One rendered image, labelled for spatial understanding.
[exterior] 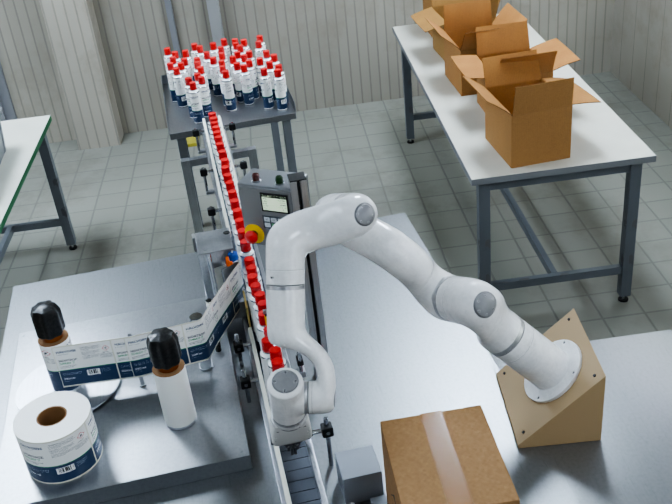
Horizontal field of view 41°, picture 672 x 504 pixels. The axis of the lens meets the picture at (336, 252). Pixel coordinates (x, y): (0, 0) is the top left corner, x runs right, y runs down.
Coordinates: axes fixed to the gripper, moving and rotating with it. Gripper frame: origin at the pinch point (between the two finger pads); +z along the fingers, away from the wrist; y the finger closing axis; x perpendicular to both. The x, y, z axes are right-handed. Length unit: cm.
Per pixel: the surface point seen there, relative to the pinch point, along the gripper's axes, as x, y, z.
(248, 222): -56, -1, -24
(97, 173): -347, 77, 225
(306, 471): 5.3, -2.2, 4.8
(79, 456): -13, 54, 5
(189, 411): -21.9, 25.0, 9.4
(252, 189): -58, -3, -34
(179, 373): -26.3, 25.2, -3.4
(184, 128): -222, 13, 87
